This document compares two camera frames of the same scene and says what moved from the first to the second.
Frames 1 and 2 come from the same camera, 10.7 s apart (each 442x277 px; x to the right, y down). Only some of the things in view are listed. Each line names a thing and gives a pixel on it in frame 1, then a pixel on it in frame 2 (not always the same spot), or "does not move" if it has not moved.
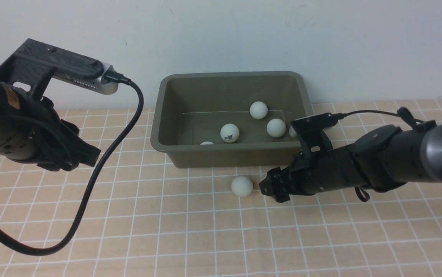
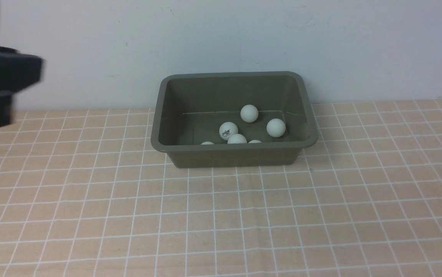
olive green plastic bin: x=230 y=119 does not move
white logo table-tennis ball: x=230 y=133 does not move
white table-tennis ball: x=258 y=110 to x=249 y=113
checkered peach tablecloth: x=141 y=220 does not move
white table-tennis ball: x=241 y=186 to x=236 y=138
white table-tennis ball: x=276 y=127 does not move
